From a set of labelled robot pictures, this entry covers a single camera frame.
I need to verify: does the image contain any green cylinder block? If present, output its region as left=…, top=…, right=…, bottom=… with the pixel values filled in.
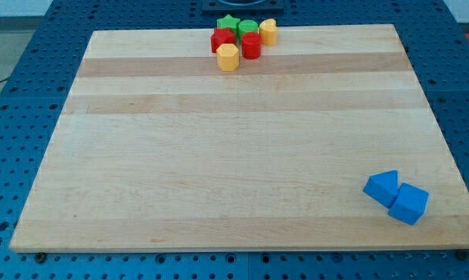
left=236, top=19, right=258, bottom=39

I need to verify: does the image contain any blue cube block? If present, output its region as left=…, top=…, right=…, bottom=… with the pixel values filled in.
left=388, top=183, right=429, bottom=226

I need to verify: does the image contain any yellow heart block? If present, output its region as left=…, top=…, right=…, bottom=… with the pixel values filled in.
left=259, top=19, right=278, bottom=47

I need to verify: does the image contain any green star block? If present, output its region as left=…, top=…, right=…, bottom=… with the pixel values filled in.
left=216, top=14, right=240, bottom=35

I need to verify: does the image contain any red cylinder block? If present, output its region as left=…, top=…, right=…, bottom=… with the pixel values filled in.
left=241, top=32, right=261, bottom=60

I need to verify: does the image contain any yellow hexagon block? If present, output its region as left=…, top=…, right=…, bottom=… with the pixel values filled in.
left=216, top=44, right=240, bottom=72

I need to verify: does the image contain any red star block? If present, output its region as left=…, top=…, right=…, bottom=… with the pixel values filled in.
left=210, top=27, right=236, bottom=53

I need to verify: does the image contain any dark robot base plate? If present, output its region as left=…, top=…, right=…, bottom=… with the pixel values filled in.
left=200, top=0, right=285, bottom=12

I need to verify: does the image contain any wooden board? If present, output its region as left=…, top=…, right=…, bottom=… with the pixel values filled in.
left=10, top=24, right=469, bottom=253

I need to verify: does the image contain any blue triangular block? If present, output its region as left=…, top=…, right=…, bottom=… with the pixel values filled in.
left=363, top=170, right=398, bottom=208

